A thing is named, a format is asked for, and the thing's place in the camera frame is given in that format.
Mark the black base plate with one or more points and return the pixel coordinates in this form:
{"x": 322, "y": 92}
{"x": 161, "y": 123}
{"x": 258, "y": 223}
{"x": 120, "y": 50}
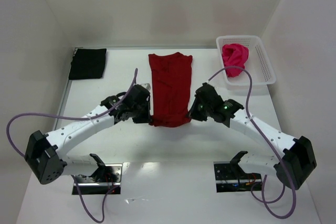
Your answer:
{"x": 229, "y": 179}
{"x": 111, "y": 180}

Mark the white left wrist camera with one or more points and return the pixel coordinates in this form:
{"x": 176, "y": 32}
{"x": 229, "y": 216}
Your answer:
{"x": 147, "y": 86}

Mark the black folded t shirt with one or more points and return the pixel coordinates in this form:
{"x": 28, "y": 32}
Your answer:
{"x": 88, "y": 64}

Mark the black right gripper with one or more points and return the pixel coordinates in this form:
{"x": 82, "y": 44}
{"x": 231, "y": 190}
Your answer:
{"x": 196, "y": 109}

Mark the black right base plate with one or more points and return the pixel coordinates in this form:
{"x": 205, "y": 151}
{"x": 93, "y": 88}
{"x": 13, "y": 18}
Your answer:
{"x": 229, "y": 179}

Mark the dark red t shirt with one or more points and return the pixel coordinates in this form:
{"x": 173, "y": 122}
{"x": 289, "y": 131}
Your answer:
{"x": 171, "y": 88}

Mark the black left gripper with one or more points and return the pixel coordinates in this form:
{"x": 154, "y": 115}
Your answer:
{"x": 144, "y": 113}

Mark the pink crumpled t shirt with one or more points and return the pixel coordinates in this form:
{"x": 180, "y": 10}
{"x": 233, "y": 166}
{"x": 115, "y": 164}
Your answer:
{"x": 234, "y": 57}

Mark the white plastic basket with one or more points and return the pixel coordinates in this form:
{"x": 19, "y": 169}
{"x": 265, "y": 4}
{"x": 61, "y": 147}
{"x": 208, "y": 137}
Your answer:
{"x": 257, "y": 64}

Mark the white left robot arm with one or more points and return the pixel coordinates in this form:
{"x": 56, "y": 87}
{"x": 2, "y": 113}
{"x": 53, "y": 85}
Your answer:
{"x": 47, "y": 154}

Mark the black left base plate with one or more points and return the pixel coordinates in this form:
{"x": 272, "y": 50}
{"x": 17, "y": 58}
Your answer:
{"x": 111, "y": 180}

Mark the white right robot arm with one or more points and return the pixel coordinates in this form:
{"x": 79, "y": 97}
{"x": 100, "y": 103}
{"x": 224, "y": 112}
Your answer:
{"x": 293, "y": 159}

